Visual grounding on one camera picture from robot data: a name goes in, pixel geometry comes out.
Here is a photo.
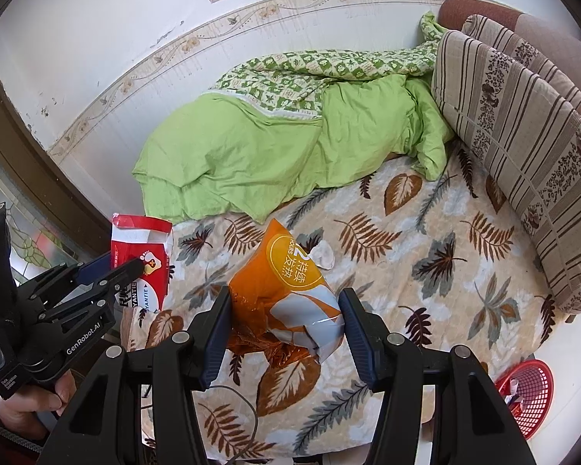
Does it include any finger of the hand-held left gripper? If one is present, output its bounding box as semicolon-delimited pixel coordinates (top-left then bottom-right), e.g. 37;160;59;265
36;258;145;323
14;252;114;301

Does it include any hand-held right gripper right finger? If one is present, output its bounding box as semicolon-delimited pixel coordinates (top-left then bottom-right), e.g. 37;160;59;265
338;287;538;465

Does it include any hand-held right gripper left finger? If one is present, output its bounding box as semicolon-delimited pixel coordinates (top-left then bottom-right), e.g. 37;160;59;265
39;287;233;465

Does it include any red and white packet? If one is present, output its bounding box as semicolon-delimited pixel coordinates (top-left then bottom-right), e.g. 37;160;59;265
110;213;175;313

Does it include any orange foil packet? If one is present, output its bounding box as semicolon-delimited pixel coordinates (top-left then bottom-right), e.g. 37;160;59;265
227;218;346;364

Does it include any red plastic basket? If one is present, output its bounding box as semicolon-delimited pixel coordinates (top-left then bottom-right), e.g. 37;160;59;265
494;359;553;441

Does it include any person's left forearm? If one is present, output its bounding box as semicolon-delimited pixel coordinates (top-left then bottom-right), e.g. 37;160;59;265
0;378;49;465

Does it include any person's left hand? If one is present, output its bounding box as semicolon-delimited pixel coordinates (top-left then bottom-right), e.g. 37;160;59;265
0;370;78;434

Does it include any white sock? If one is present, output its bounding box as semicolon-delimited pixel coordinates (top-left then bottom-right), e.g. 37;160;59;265
311;241;335;269

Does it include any patterned glass door panel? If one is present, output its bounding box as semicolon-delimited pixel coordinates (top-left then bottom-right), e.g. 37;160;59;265
0;145;78;282

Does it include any leaf-print blanket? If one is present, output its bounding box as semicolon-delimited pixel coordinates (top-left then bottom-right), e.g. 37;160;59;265
121;155;557;461

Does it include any green duvet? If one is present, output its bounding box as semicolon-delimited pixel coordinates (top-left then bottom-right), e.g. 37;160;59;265
132;74;455;224

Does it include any green patterned quilt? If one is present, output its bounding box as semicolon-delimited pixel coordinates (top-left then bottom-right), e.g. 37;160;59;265
208;10;449;119

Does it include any striped floral pillow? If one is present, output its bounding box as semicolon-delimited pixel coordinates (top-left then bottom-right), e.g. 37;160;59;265
431;30;581;315
461;14;581;131

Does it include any brown padded headboard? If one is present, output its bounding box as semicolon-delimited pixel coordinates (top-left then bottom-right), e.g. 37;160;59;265
438;0;581;88

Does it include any grey cable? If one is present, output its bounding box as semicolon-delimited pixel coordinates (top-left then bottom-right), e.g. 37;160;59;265
194;385;260;465

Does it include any brown wooden door frame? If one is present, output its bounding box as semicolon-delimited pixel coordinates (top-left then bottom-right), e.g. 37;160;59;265
0;43;112;257

